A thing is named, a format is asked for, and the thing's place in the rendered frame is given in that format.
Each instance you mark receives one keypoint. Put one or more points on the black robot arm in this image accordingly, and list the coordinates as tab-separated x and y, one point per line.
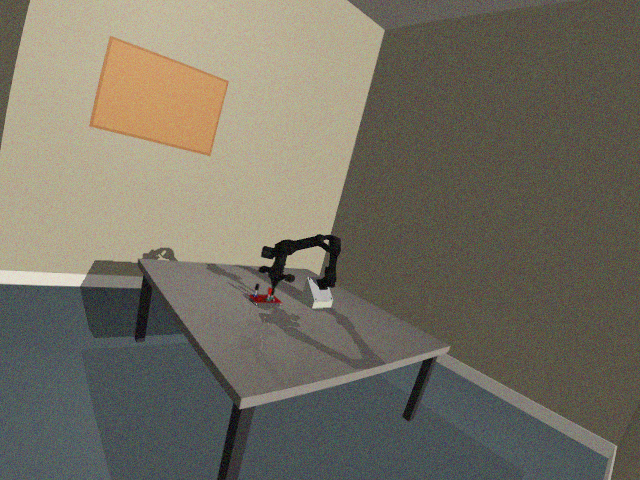
288	247

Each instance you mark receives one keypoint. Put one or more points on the red circuit board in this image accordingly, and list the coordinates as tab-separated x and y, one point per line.
264	298

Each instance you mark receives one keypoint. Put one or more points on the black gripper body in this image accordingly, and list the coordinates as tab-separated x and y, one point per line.
288	278

